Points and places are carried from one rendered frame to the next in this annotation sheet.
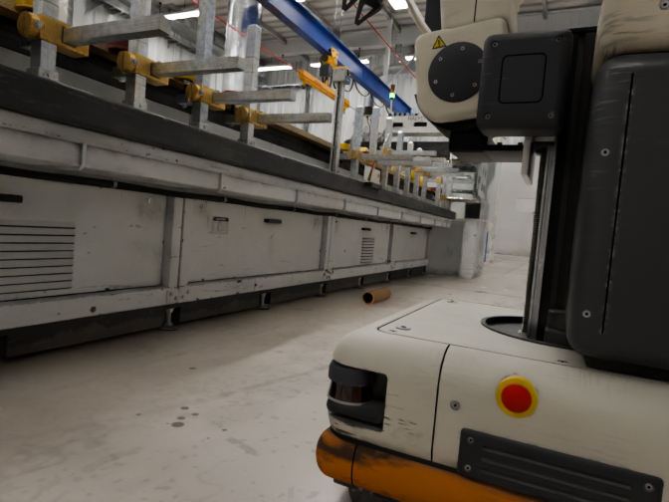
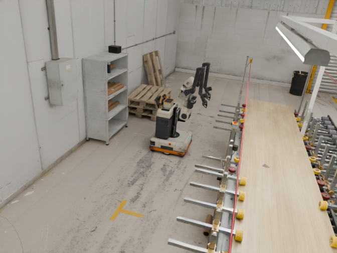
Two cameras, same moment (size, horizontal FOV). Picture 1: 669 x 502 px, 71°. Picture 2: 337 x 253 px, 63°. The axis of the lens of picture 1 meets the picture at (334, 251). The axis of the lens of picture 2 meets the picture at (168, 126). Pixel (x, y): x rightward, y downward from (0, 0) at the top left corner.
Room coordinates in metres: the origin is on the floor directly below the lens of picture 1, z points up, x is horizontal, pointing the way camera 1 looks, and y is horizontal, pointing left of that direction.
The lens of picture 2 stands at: (5.35, -1.34, 2.55)
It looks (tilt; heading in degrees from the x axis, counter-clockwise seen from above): 25 degrees down; 169
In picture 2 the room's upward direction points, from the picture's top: 5 degrees clockwise
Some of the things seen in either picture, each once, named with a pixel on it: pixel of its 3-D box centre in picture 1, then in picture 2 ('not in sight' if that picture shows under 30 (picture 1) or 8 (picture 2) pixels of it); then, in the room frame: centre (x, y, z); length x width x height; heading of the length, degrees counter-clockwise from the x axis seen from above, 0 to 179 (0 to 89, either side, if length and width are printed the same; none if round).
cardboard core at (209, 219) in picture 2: (376, 295); (208, 225); (2.87, -0.28, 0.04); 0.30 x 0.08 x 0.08; 155
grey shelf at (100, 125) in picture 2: not in sight; (107, 96); (0.25, -1.61, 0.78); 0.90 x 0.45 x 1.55; 155
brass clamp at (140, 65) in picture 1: (143, 69); not in sight; (1.30, 0.56, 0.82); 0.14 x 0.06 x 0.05; 155
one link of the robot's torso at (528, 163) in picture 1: (485, 106); (183, 114); (0.87, -0.25, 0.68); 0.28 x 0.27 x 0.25; 155
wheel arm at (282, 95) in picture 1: (233, 98); (228, 123); (1.50, 0.36, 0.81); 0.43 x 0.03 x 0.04; 65
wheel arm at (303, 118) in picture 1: (276, 119); (227, 129); (1.73, 0.25, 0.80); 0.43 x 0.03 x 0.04; 65
